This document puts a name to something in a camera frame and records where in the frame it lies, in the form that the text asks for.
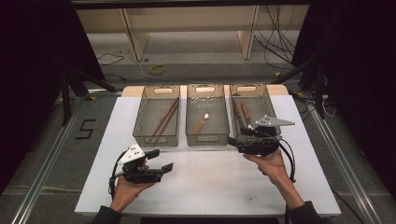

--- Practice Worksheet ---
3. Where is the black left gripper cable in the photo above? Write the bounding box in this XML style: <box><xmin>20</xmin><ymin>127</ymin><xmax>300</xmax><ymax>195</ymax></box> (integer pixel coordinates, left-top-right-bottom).
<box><xmin>107</xmin><ymin>151</ymin><xmax>129</xmax><ymax>199</ymax></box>

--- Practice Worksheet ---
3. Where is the black frame bar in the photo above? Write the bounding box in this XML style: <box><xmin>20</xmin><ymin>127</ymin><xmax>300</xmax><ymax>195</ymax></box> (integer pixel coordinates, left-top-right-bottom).
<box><xmin>70</xmin><ymin>0</ymin><xmax>312</xmax><ymax>9</ymax></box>

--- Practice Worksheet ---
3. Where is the thin black floor cable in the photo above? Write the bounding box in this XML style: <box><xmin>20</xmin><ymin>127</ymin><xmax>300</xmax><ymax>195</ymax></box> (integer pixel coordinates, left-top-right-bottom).
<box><xmin>96</xmin><ymin>52</ymin><xmax>125</xmax><ymax>67</ymax></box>
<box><xmin>104</xmin><ymin>73</ymin><xmax>128</xmax><ymax>82</ymax></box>

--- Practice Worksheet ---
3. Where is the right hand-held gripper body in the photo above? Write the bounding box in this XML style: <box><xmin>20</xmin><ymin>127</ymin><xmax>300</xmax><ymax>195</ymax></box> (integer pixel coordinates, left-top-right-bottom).
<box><xmin>237</xmin><ymin>114</ymin><xmax>296</xmax><ymax>158</ymax></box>

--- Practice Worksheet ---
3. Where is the smoky clear plastic bin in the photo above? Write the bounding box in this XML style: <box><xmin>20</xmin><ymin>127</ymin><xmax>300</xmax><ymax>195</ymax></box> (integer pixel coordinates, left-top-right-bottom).
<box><xmin>133</xmin><ymin>85</ymin><xmax>181</xmax><ymax>147</ymax></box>
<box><xmin>229</xmin><ymin>83</ymin><xmax>282</xmax><ymax>147</ymax></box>
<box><xmin>185</xmin><ymin>83</ymin><xmax>231</xmax><ymax>147</ymax></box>

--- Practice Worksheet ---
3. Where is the white looped cable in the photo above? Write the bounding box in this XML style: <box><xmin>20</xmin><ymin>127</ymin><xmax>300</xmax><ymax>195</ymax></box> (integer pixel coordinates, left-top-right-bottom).
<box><xmin>321</xmin><ymin>94</ymin><xmax>337</xmax><ymax>119</ymax></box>

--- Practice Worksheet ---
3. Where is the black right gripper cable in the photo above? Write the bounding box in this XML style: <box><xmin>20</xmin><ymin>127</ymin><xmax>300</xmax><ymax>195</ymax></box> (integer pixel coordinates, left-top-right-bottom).
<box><xmin>278</xmin><ymin>141</ymin><xmax>297</xmax><ymax>184</ymax></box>

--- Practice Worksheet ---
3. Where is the long aluminium rail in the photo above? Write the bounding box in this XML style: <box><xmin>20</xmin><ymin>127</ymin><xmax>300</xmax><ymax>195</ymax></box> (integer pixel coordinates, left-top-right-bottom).
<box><xmin>10</xmin><ymin>96</ymin><xmax>90</xmax><ymax>224</ymax></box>
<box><xmin>306</xmin><ymin>92</ymin><xmax>384</xmax><ymax>224</ymax></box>

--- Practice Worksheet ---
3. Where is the white floor cable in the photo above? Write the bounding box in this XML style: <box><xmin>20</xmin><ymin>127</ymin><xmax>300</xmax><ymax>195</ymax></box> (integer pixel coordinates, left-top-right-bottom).
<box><xmin>132</xmin><ymin>50</ymin><xmax>188</xmax><ymax>82</ymax></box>

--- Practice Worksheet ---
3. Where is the black curtain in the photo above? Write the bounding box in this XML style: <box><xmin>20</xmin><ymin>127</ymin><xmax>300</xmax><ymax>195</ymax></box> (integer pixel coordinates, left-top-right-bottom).
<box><xmin>0</xmin><ymin>0</ymin><xmax>106</xmax><ymax>194</ymax></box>
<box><xmin>292</xmin><ymin>0</ymin><xmax>396</xmax><ymax>194</ymax></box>

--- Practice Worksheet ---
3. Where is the person's left hand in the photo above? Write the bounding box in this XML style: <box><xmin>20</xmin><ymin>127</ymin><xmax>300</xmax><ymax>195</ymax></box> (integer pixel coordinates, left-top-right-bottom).
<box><xmin>110</xmin><ymin>163</ymin><xmax>157</xmax><ymax>213</ymax></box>

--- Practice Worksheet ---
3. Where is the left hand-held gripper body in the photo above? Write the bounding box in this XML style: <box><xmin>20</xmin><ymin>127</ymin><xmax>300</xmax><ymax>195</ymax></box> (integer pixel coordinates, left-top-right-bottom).
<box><xmin>117</xmin><ymin>143</ymin><xmax>165</xmax><ymax>185</ymax></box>

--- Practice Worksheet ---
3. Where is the white table sheet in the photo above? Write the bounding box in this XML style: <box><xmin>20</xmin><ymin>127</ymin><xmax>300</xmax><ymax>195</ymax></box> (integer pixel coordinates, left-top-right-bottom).
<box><xmin>74</xmin><ymin>94</ymin><xmax>342</xmax><ymax>217</ymax></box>

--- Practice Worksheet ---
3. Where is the black metal stand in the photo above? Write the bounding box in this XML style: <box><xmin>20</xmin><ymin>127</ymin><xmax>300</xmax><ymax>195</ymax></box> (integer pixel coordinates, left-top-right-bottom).
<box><xmin>60</xmin><ymin>66</ymin><xmax>118</xmax><ymax>127</ymax></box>
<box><xmin>270</xmin><ymin>55</ymin><xmax>328</xmax><ymax>119</ymax></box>

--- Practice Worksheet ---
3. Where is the person's right hand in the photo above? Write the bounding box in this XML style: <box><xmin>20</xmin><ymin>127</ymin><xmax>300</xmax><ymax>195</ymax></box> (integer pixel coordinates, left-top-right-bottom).
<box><xmin>243</xmin><ymin>148</ymin><xmax>293</xmax><ymax>189</ymax></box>

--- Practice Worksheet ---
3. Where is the black cable bundle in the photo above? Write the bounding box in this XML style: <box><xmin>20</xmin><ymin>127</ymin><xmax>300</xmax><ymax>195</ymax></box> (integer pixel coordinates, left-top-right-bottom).
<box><xmin>253</xmin><ymin>4</ymin><xmax>297</xmax><ymax>71</ymax></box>

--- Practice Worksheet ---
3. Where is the yellow tape roll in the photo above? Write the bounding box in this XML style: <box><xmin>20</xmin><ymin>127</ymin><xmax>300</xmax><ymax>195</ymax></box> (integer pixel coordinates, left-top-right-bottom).
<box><xmin>149</xmin><ymin>63</ymin><xmax>167</xmax><ymax>76</ymax></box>

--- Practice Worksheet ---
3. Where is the short aluminium rail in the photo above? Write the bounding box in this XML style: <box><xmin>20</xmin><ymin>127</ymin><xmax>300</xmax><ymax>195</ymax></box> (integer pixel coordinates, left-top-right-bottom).
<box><xmin>87</xmin><ymin>88</ymin><xmax>124</xmax><ymax>97</ymax></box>

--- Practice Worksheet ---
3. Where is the beige wooden table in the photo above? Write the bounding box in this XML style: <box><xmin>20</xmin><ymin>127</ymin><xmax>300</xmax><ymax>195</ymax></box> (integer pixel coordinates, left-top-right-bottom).
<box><xmin>76</xmin><ymin>4</ymin><xmax>309</xmax><ymax>62</ymax></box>

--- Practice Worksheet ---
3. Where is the brown wooden chopstick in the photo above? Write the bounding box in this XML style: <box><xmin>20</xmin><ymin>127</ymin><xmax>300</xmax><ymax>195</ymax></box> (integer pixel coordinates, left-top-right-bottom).
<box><xmin>154</xmin><ymin>100</ymin><xmax>181</xmax><ymax>146</ymax></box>
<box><xmin>152</xmin><ymin>97</ymin><xmax>179</xmax><ymax>138</ymax></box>

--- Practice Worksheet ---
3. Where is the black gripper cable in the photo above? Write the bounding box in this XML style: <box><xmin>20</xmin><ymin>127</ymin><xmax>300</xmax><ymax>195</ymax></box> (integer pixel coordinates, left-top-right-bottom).
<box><xmin>278</xmin><ymin>141</ymin><xmax>297</xmax><ymax>184</ymax></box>
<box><xmin>107</xmin><ymin>151</ymin><xmax>129</xmax><ymax>199</ymax></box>

